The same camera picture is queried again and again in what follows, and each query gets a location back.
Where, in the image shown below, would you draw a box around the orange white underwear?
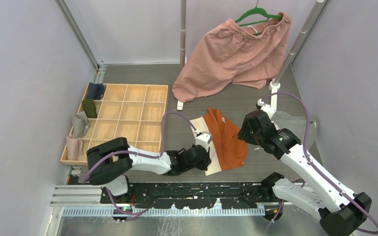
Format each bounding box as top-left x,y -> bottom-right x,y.
190,107 -> 248,176

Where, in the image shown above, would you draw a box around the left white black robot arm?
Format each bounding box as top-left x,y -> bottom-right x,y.
83,132 -> 212,203

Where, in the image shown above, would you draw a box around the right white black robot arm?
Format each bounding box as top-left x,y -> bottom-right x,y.
238,110 -> 372,236

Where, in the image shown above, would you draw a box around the grey underwear on table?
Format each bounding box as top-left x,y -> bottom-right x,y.
271,111 -> 317,150

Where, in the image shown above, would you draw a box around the dark green rolled underwear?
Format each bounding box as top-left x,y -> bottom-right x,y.
82,99 -> 97,118

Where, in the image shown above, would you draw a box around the grey rolled underwear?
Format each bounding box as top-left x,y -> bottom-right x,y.
71,111 -> 90,138

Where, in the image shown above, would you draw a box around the navy rolled underwear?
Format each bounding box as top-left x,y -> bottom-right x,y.
85,83 -> 105,100

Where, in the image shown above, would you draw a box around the pink rolled underwear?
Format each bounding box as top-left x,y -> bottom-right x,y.
66,134 -> 83,161

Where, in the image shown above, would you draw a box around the right metal rack pole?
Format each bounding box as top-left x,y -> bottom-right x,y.
268,0 -> 330,115

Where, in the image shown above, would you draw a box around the metal rack pole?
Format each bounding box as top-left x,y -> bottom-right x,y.
180,0 -> 187,69
268,0 -> 330,115

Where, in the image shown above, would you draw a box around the pink shorts on hanger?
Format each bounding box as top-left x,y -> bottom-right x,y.
172,12 -> 292,103

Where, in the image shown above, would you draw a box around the wooden compartment tray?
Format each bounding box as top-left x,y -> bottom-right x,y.
60,84 -> 168,165

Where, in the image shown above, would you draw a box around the green clothes hanger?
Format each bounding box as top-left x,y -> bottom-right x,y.
234,0 -> 283,35

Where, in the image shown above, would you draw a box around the centre metal rack pole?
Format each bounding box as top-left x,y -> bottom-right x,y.
180,0 -> 187,69

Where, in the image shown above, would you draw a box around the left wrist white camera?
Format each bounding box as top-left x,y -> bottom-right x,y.
195,132 -> 212,152

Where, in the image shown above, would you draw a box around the wrist white camera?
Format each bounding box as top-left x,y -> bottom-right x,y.
256,99 -> 276,119
195,132 -> 212,152

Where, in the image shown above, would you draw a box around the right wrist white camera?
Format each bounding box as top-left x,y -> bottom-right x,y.
256,99 -> 276,119

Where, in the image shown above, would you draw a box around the slotted aluminium cable duct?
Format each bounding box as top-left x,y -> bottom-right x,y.
62,206 -> 265,217

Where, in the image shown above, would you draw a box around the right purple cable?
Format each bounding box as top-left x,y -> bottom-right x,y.
256,91 -> 378,235

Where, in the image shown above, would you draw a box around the purple cable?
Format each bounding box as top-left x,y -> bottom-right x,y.
82,110 -> 200,222
256,91 -> 378,235

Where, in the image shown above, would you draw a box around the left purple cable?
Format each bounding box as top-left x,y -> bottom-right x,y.
82,110 -> 200,222

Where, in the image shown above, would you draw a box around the left aluminium frame post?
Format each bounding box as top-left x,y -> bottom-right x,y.
55,0 -> 106,84

